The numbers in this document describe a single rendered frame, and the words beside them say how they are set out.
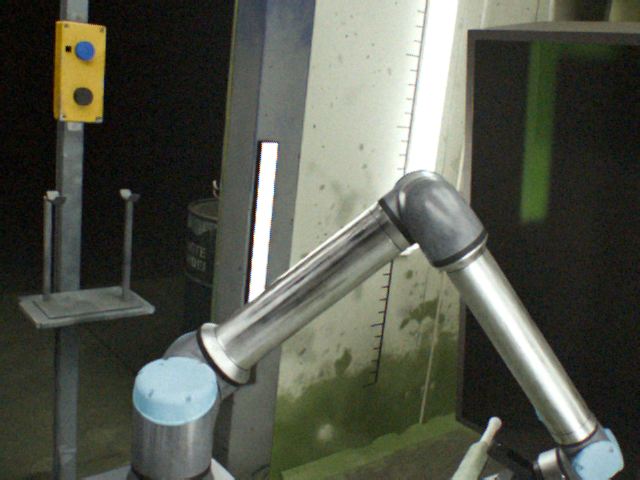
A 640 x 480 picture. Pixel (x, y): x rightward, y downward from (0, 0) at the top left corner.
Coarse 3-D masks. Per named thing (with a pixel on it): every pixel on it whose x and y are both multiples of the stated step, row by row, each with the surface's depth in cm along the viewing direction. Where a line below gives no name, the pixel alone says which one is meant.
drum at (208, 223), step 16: (192, 224) 281; (208, 224) 272; (192, 240) 283; (208, 240) 274; (192, 256) 283; (208, 256) 275; (192, 272) 284; (208, 272) 276; (192, 288) 285; (208, 288) 277; (192, 304) 286; (208, 304) 279; (192, 320) 287; (208, 320) 280
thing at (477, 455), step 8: (496, 424) 185; (488, 432) 179; (488, 440) 176; (472, 448) 170; (480, 448) 167; (472, 456) 164; (480, 456) 164; (488, 456) 168; (464, 464) 161; (472, 464) 159; (480, 464) 162; (464, 472) 156; (472, 472) 156; (480, 472) 160
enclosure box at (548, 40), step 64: (512, 64) 184; (576, 64) 184; (512, 128) 191; (576, 128) 189; (512, 192) 199; (576, 192) 194; (512, 256) 208; (576, 256) 200; (576, 320) 206; (512, 384) 226; (576, 384) 212; (512, 448) 194
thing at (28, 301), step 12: (108, 288) 199; (120, 288) 200; (24, 300) 181; (60, 300) 185; (72, 300) 186; (36, 312) 174; (108, 312) 180; (120, 312) 181; (132, 312) 182; (144, 312) 185; (48, 324) 168; (60, 324) 170; (72, 324) 172
